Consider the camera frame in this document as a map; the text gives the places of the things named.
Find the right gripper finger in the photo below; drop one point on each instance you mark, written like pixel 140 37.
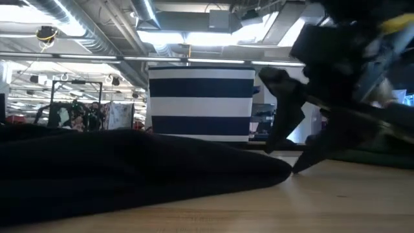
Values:
pixel 330 139
pixel 288 103

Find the dark green shirt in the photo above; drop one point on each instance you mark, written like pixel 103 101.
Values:
pixel 372 160

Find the navy white striped fabric bin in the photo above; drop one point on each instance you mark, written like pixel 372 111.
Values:
pixel 200 106

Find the black garment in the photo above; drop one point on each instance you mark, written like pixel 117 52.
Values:
pixel 113 168

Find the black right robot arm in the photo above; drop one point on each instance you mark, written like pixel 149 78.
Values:
pixel 355 8

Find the pale hanging sheet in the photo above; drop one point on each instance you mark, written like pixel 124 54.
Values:
pixel 400 96

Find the grey ceiling unit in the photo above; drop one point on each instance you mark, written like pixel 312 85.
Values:
pixel 220 20

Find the bright ceiling light panel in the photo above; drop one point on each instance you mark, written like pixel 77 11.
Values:
pixel 194 38

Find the hanging clothes rack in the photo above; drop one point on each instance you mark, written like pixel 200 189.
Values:
pixel 119 115

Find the person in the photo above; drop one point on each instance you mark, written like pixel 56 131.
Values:
pixel 94 113

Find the black background robot station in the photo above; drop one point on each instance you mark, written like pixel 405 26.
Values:
pixel 76 83

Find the red container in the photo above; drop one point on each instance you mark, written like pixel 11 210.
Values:
pixel 15 119

